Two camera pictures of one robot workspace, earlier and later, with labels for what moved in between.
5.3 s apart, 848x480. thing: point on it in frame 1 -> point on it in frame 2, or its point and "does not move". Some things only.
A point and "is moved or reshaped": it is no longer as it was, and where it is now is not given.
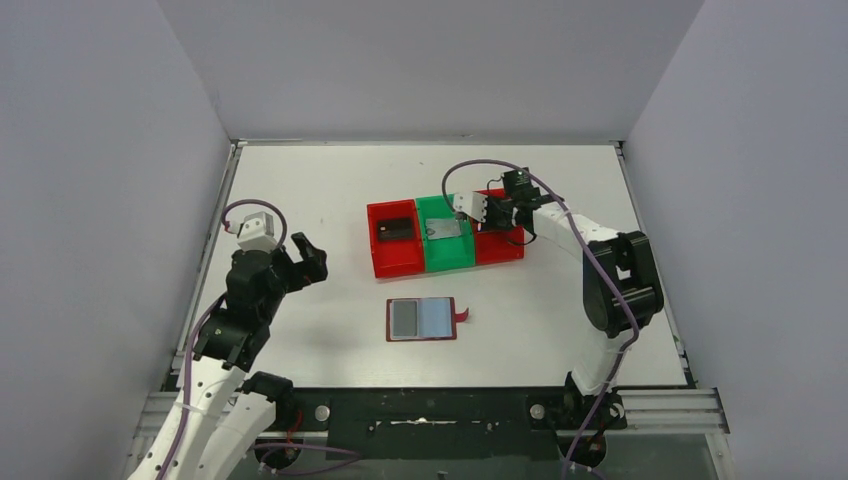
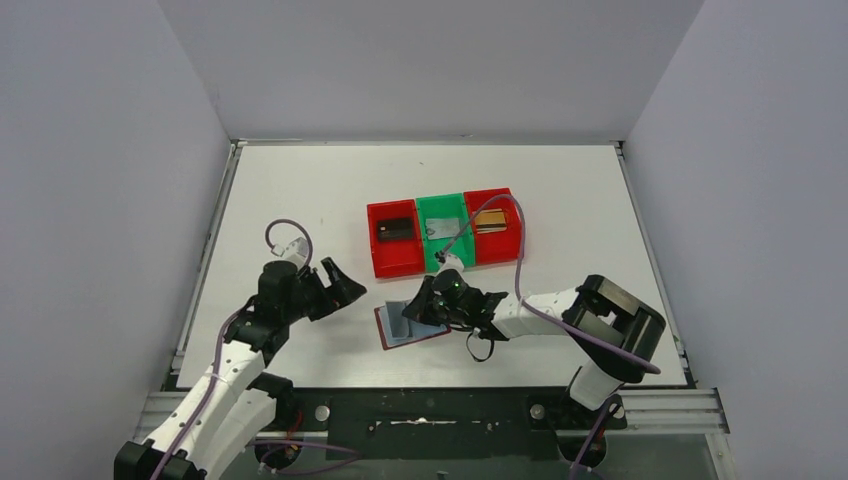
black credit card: [394, 229] does not move
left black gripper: [289, 266] -> [325, 291]
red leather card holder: [437, 319] is moved or reshaped
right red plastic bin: [496, 246] does not move
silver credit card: [437, 228] does not move
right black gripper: [490, 223] -> [421, 307]
